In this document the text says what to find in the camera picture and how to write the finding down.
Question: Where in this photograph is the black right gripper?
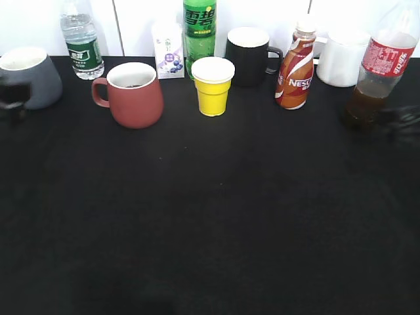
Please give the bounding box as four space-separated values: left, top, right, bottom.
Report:
377 105 419 141

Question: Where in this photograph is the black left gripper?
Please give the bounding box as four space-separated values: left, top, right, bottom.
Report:
1 77 32 123

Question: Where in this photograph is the cola bottle red label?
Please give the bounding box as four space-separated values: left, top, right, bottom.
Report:
343 1 419 130

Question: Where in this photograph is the red ceramic mug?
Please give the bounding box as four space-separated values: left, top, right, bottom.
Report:
91 62 164 129

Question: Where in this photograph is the yellow paper cup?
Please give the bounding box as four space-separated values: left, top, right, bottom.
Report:
191 56 235 117

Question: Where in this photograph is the green sprite bottle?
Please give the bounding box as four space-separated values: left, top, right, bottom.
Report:
183 0 217 79

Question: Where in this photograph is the grey ceramic mug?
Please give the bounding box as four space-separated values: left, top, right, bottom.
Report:
1 47 63 110

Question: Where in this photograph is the clear water bottle green label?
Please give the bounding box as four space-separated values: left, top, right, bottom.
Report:
60 1 104 80

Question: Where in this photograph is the white ceramic mug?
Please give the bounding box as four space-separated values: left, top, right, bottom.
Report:
314 28 370 87

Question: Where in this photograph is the brown nescafe bottle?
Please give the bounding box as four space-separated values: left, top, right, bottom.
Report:
274 15 316 110

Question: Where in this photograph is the white blueberry milk carton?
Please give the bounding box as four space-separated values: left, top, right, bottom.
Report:
152 21 185 79

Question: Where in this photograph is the black ceramic mug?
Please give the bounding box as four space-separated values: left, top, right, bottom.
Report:
224 27 284 87

